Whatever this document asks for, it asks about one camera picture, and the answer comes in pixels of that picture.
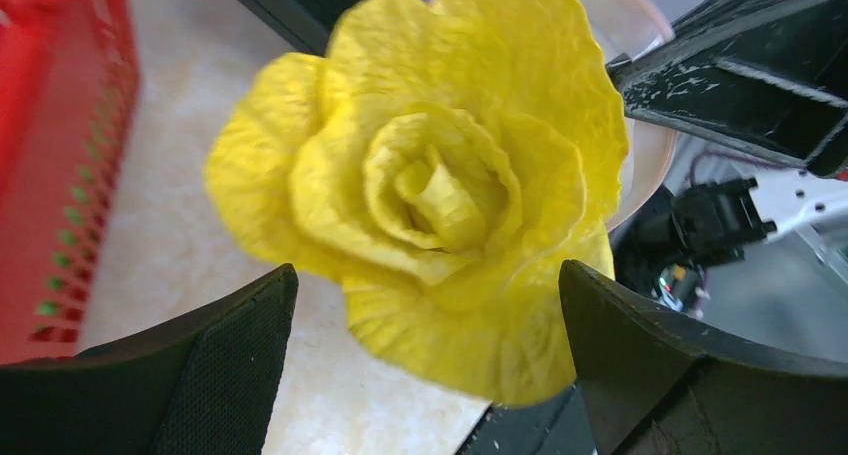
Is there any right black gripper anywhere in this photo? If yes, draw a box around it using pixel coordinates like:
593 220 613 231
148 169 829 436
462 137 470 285
607 0 847 178

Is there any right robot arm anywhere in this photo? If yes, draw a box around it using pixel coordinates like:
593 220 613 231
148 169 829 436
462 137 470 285
607 0 847 315

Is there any yellow toy corn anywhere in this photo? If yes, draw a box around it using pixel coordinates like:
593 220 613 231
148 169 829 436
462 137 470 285
205 0 629 406

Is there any red plastic shopping basket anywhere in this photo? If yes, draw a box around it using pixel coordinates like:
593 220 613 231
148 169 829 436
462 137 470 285
1 0 140 364

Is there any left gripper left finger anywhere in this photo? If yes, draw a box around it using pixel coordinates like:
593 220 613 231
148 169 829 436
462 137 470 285
1 264 299 454

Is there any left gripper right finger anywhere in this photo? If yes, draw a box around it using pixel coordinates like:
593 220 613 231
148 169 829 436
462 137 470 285
559 260 847 454

